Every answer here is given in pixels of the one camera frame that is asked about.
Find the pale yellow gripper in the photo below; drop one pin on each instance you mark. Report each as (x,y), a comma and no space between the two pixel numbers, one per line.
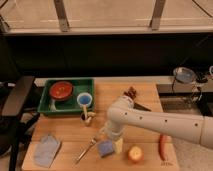
(118,145)

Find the blue sponge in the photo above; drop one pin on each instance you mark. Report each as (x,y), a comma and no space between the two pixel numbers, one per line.
(105,148)

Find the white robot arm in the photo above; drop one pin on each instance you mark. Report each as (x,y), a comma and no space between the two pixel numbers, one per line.
(192,128)

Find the yellow red apple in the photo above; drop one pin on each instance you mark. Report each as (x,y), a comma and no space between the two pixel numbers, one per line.
(135,154)

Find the silver fork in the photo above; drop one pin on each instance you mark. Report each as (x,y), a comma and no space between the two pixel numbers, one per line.
(83,153)

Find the small wooden figurine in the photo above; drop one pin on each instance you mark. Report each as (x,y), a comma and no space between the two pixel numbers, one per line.
(87,116)

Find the red sausage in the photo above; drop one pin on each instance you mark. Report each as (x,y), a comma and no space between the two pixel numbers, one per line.
(161,147)

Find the brown grape bunch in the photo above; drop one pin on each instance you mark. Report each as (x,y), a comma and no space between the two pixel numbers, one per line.
(131,92)

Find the blue and white cup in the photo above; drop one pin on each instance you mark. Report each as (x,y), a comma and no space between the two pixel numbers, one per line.
(84,99)

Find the green plastic bin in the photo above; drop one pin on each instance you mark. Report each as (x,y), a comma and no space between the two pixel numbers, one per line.
(49,107)

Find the grey folded cloth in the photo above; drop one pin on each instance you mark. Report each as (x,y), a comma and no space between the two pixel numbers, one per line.
(46,151)

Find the red bowl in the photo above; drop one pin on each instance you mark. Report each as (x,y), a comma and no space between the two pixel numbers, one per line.
(61,90)

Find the silver metal bowl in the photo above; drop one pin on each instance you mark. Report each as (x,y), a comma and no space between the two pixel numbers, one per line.
(184,75)

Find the black office chair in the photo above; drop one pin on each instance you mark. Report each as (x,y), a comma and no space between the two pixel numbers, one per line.
(12,130)

